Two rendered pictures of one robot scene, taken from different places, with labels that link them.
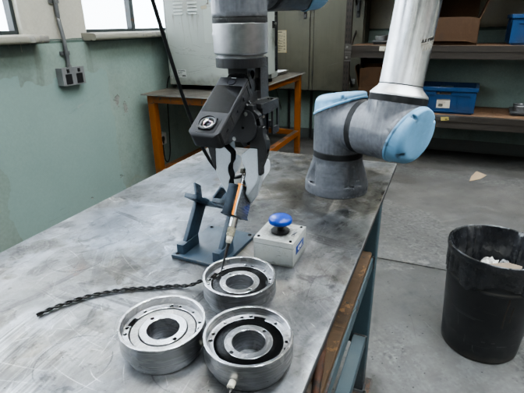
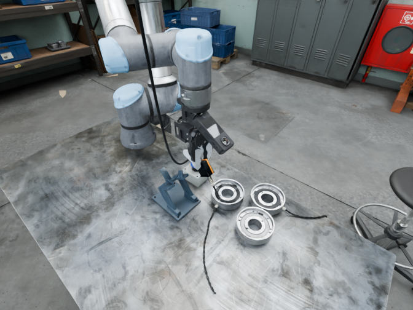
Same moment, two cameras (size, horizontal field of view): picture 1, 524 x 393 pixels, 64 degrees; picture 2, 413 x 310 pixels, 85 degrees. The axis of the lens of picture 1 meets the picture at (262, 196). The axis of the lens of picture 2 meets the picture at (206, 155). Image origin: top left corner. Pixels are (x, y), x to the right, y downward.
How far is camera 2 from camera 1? 0.71 m
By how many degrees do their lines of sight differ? 64
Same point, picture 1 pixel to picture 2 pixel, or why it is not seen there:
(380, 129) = (171, 100)
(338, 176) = (149, 132)
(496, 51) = (21, 12)
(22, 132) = not seen: outside the picture
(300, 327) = (251, 185)
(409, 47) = not seen: hidden behind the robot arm
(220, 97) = (211, 127)
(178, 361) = (271, 222)
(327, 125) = (137, 111)
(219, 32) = (203, 95)
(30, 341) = (237, 293)
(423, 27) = not seen: hidden behind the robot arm
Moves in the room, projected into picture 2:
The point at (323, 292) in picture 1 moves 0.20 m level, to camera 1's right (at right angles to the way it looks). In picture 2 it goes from (230, 172) to (240, 141)
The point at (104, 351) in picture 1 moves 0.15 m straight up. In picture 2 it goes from (251, 255) to (260, 223)
